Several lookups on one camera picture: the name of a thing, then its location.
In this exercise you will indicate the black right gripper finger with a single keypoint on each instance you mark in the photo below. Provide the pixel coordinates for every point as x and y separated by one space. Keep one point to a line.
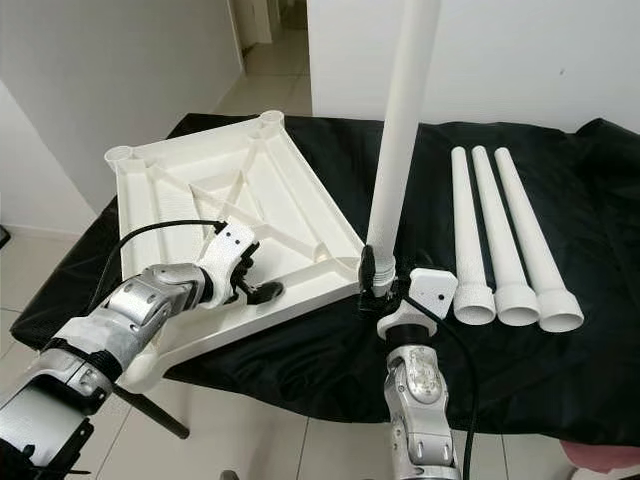
370 275

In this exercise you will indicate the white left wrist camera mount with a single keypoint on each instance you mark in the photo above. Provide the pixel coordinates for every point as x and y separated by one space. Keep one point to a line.
232 245

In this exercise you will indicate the pink cushion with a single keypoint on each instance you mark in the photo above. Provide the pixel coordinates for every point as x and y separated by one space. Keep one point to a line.
600 458

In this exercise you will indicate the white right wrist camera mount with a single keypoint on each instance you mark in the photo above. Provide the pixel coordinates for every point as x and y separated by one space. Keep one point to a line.
435 290

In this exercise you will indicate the white plastic table top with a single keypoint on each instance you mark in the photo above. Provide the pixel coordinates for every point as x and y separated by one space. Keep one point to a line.
180 200

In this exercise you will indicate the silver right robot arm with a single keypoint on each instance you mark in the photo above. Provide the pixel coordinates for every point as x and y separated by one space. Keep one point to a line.
420 400

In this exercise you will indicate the black cloth table cover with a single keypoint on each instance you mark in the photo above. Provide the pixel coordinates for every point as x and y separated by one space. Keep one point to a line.
310 370

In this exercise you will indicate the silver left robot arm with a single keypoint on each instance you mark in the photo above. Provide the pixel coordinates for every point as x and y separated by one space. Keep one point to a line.
80 380

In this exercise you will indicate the white plastic table leg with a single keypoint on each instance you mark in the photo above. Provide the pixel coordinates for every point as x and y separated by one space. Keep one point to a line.
465 220
499 230
405 120
534 235

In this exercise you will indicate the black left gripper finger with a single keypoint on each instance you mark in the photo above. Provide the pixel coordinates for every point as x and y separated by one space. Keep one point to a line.
264 296
262 287

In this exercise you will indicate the white door frame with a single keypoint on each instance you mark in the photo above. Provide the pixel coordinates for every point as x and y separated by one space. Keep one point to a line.
250 18

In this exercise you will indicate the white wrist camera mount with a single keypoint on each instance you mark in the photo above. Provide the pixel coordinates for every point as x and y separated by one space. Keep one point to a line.
435 290
232 245

